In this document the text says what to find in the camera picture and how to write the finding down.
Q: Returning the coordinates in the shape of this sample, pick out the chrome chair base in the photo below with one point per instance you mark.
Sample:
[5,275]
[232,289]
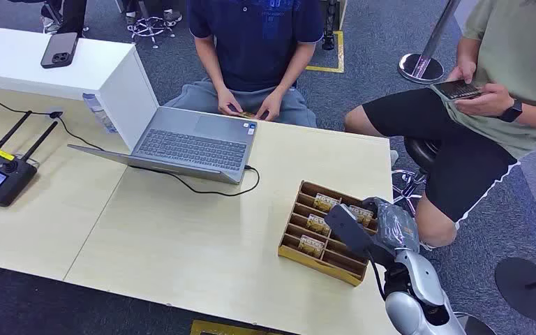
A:
[150,27]

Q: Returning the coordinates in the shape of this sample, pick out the person's right forearm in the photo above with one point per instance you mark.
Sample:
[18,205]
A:
[467,51]
[212,64]

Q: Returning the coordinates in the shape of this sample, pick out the white box cabinet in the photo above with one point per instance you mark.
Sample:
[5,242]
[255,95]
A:
[41,69]

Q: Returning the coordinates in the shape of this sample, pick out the gold patterned card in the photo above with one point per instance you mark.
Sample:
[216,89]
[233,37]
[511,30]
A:
[362,214]
[318,224]
[326,202]
[311,246]
[248,114]

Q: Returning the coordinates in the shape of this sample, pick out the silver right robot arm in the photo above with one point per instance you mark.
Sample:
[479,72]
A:
[418,286]

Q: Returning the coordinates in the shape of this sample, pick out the grey open laptop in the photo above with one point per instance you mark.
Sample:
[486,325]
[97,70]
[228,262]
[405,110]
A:
[194,145]

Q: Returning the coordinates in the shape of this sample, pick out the dark wrist camera box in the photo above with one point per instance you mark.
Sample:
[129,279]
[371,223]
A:
[349,229]

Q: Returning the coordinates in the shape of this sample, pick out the clear plastic label pouch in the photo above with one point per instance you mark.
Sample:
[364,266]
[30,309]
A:
[99,113]

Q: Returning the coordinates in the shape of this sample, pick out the person's left hand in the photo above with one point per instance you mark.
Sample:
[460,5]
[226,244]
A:
[487,101]
[270,105]

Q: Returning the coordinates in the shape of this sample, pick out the black equipment stand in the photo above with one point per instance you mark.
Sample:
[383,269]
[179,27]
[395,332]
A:
[329,27]

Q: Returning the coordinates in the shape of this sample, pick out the grey round floor base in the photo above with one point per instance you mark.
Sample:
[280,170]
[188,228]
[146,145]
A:
[478,326]

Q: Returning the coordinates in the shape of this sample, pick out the wooden divided card tray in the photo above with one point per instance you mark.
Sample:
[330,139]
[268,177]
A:
[323,266]

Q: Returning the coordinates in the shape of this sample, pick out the black smartwatch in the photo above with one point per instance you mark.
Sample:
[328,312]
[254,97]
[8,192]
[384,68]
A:
[510,111]

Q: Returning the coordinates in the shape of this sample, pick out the black round stand base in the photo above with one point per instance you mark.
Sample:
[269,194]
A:
[527,289]

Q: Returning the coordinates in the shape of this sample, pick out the dark smartphone with camera bump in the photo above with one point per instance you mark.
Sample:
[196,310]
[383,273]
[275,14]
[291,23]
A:
[59,50]

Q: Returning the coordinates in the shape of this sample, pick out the chrome stanchion pole with base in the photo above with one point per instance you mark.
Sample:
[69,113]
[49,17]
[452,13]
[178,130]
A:
[423,64]

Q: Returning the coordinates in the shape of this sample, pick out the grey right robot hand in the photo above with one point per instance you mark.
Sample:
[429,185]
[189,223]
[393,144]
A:
[397,229]

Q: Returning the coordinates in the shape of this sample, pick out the person's right hand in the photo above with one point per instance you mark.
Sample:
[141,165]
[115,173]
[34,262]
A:
[462,71]
[228,101]

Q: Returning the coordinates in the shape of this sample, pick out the person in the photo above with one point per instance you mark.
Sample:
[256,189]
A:
[494,152]
[67,16]
[172,16]
[254,41]

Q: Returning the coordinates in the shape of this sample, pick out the black smartphone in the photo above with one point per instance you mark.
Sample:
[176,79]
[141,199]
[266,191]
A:
[456,89]

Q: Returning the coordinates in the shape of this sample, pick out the black stool with chrome base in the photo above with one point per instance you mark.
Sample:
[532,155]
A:
[418,155]

